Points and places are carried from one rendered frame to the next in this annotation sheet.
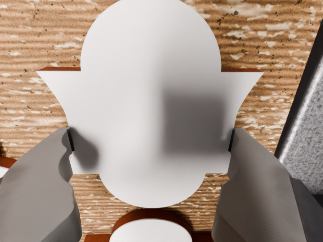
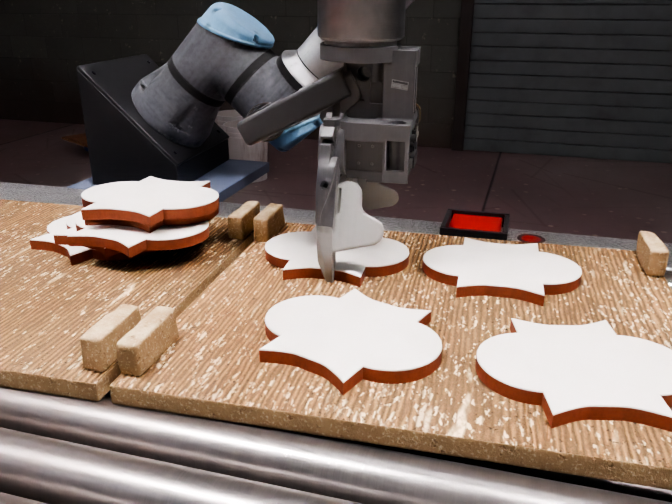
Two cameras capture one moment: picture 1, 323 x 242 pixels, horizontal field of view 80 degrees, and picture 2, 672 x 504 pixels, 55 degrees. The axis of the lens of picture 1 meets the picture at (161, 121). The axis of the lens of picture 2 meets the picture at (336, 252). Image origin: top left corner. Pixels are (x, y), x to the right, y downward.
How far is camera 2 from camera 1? 0.63 m
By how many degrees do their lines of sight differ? 74
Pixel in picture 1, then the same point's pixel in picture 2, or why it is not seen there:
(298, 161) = not seen: hidden behind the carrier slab
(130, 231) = (437, 264)
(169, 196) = (396, 247)
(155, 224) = (430, 255)
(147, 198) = (396, 254)
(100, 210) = (420, 286)
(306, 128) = not seen: hidden behind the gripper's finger
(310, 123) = not seen: hidden behind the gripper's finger
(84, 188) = (389, 287)
